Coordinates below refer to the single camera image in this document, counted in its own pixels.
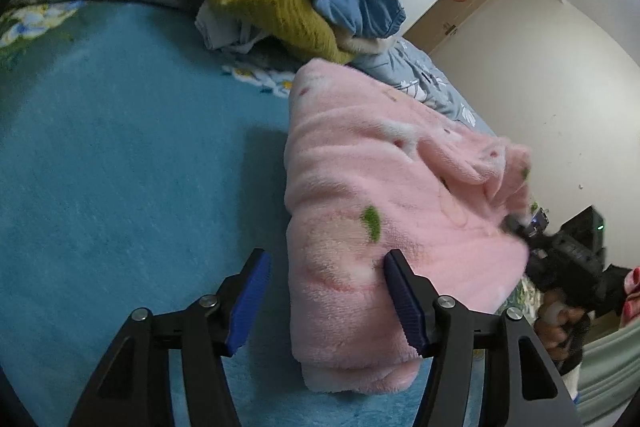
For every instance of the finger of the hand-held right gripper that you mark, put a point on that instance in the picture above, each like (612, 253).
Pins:
(516, 227)

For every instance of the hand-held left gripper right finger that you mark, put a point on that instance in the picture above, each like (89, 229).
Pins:
(406, 302)

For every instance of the person's right hand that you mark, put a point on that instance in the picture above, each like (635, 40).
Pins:
(562, 329)

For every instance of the yellow-green knit sweater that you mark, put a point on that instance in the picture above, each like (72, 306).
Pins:
(280, 2)

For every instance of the pink red cloth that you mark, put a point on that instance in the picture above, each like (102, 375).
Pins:
(632, 292)

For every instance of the light wooden door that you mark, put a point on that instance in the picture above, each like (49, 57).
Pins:
(470, 12)

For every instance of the light green cloth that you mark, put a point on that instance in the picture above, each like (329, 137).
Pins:
(610, 362)

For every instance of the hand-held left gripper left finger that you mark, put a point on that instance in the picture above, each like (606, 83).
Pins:
(247, 302)

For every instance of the blue floral bed sheet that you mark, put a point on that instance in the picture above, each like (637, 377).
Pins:
(125, 157)

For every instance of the pink fleece pajama pants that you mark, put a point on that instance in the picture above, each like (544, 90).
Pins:
(380, 187)

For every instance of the light blue-grey garment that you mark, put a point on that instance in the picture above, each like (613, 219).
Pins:
(225, 32)

